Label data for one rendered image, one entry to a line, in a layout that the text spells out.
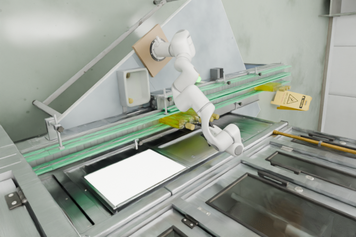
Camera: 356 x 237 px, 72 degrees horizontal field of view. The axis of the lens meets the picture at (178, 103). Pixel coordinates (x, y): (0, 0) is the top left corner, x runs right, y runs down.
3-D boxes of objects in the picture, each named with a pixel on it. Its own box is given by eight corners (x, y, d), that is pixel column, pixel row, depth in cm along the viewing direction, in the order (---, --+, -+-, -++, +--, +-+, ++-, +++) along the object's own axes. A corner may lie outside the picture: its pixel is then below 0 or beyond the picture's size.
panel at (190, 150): (80, 181, 122) (114, 215, 97) (79, 176, 121) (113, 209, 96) (202, 129, 179) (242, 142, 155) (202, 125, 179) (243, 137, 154)
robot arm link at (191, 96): (219, 96, 123) (199, 113, 131) (191, 65, 127) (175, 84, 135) (205, 104, 110) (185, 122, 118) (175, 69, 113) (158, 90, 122)
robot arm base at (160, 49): (146, 42, 159) (161, 41, 148) (159, 32, 165) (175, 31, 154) (156, 62, 167) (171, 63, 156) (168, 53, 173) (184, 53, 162)
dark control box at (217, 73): (210, 78, 211) (217, 78, 205) (209, 68, 209) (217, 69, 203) (215, 76, 216) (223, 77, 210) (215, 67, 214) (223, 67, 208)
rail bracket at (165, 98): (157, 112, 160) (170, 116, 151) (155, 87, 156) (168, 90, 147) (161, 111, 162) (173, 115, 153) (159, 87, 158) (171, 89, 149)
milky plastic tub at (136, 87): (120, 105, 156) (127, 108, 149) (116, 70, 150) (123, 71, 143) (143, 99, 167) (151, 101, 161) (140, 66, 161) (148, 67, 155)
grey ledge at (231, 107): (184, 123, 193) (194, 126, 185) (183, 112, 191) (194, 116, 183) (250, 98, 254) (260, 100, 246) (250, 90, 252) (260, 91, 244)
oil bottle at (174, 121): (159, 122, 163) (181, 130, 148) (158, 114, 162) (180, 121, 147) (166, 120, 167) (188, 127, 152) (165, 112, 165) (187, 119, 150)
